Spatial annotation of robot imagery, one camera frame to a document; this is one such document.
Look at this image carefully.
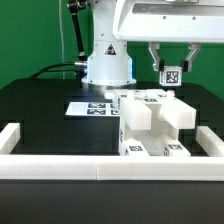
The white tagged cube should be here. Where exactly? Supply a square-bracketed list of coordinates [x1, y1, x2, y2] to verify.
[159, 66, 182, 87]

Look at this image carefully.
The white chair back frame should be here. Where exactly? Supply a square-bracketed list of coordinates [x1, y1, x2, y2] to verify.
[104, 89, 196, 130]

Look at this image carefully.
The black cable bundle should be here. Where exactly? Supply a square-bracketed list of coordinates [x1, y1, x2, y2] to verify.
[29, 61, 88, 80]

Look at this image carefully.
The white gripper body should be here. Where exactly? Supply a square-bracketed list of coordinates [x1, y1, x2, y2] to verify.
[113, 0, 224, 43]

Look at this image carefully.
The white U-shaped obstacle frame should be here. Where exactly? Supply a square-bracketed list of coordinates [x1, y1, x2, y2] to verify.
[0, 123, 224, 181]

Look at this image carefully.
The white marker sheet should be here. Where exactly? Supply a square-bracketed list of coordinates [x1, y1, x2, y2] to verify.
[65, 102, 119, 117]

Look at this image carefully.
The white hanging cable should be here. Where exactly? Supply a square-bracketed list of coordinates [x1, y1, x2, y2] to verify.
[58, 0, 66, 80]

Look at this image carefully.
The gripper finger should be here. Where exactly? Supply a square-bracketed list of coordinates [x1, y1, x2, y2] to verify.
[181, 43, 201, 72]
[148, 42, 164, 72]

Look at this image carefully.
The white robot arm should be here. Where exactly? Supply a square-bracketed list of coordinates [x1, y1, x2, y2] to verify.
[82, 0, 224, 88]

